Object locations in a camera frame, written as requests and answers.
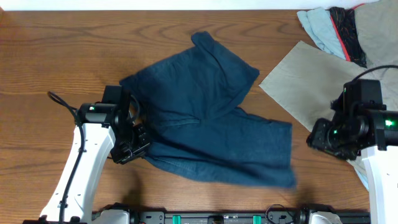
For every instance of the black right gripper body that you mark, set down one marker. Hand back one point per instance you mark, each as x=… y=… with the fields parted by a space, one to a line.
x=335 y=140

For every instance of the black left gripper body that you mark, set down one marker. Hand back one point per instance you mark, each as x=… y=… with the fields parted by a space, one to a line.
x=134 y=142

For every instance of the dark blue denim shorts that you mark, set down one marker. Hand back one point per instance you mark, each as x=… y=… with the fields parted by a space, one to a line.
x=191 y=106

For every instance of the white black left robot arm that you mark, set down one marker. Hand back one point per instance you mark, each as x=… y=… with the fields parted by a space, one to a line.
x=103 y=130

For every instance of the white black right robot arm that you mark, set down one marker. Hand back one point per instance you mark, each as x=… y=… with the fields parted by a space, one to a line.
x=378 y=149

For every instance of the khaki grey shorts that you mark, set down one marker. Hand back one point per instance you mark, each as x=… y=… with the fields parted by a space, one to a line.
x=306 y=80

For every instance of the black red patterned garment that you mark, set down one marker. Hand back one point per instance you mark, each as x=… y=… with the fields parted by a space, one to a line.
x=343 y=21

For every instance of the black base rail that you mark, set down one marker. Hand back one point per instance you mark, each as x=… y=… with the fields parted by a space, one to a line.
x=307 y=213

